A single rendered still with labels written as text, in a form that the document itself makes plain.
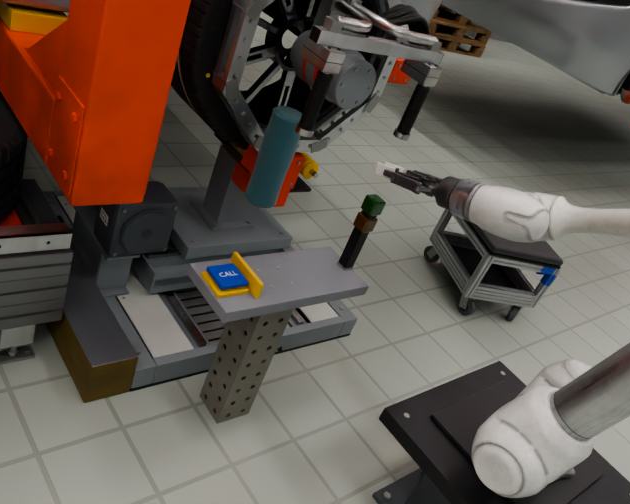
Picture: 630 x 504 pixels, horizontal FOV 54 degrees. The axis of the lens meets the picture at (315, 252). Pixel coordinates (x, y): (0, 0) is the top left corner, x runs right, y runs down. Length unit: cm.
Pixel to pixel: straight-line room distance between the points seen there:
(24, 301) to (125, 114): 55
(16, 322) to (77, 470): 38
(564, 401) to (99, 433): 104
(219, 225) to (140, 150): 69
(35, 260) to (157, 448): 53
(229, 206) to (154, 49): 83
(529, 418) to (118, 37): 102
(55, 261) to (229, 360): 47
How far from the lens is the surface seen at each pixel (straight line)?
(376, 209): 150
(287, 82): 178
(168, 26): 125
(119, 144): 132
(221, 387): 164
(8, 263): 152
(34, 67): 156
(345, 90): 156
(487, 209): 137
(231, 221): 202
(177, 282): 188
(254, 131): 166
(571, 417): 124
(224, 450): 165
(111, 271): 182
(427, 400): 158
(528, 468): 125
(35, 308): 163
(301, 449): 173
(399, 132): 167
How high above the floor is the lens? 126
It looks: 30 degrees down
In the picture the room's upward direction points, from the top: 23 degrees clockwise
